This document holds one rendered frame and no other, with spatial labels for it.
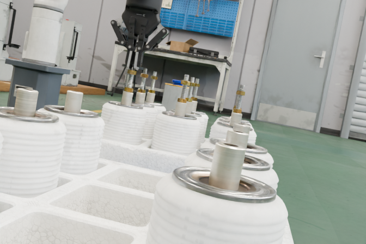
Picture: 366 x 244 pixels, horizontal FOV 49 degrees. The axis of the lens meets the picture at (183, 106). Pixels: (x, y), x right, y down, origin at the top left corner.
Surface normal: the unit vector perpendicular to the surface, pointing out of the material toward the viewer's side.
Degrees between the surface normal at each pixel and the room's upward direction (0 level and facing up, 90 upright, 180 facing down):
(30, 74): 95
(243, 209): 43
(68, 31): 90
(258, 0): 90
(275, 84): 90
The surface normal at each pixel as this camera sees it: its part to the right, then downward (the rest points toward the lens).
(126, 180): -0.18, 0.02
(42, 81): 0.52, 0.14
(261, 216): 0.46, -0.42
